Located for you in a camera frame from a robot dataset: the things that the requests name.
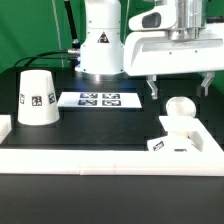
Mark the white marker sheet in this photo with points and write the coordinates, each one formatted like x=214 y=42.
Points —
x=99 y=100

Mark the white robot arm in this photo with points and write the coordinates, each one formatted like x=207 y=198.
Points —
x=174 y=37

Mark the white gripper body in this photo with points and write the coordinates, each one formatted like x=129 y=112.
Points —
x=152 y=53

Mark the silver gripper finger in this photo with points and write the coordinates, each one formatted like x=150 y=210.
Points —
x=151 y=82
x=203 y=88

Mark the white lamp bulb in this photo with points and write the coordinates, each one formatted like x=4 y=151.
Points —
x=180 y=106

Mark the white lamp shade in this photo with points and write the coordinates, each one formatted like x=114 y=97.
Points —
x=37 y=99

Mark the white lamp base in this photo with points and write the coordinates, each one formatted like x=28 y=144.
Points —
x=177 y=139

